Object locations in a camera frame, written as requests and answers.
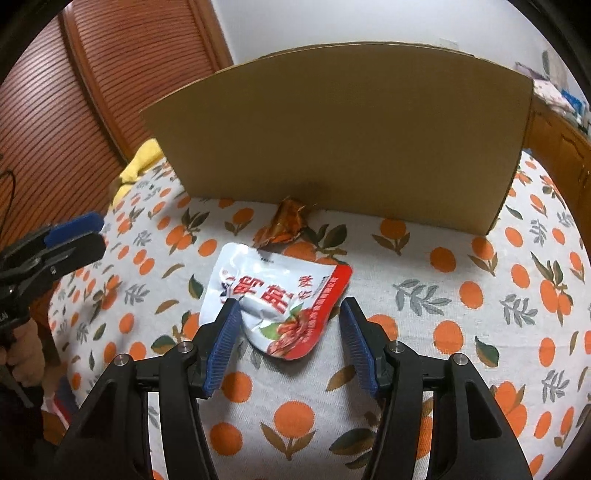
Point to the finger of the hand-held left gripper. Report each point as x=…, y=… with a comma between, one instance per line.
x=76, y=226
x=78, y=253

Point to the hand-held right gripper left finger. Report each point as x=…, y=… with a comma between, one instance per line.
x=221, y=350

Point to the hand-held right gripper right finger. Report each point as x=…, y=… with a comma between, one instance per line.
x=360, y=350

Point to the white red-print snack pouch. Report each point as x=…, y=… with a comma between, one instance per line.
x=277, y=295

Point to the brown cardboard box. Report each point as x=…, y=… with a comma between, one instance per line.
x=346, y=147

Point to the orange fruit print blanket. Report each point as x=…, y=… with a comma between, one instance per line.
x=438, y=300

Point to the yellow cloth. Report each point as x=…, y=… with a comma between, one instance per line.
x=143, y=159

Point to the wooden louvered wardrobe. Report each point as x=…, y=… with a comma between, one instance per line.
x=69, y=92

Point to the gold brown snack wrapper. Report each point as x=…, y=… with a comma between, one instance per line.
x=286, y=221

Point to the wooden cabinet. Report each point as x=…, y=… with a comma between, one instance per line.
x=568, y=152

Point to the folded floral cloth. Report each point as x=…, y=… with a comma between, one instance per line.
x=549, y=94

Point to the blue packet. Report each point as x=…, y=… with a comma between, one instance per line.
x=575, y=105

